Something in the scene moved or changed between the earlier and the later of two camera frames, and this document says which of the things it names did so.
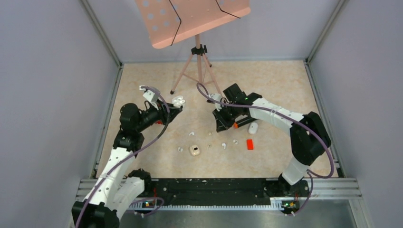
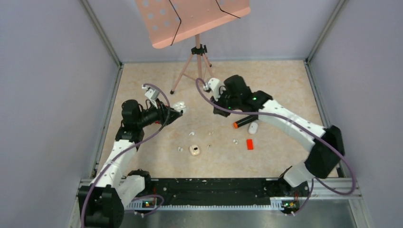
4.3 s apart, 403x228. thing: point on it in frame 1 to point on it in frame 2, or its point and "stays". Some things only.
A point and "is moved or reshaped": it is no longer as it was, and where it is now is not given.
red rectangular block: (250, 144) stays
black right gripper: (222, 124) to (218, 102)
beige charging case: (194, 150) stays
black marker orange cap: (236, 124) stays
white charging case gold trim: (178, 101) is moved or reshaped
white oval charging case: (253, 128) stays
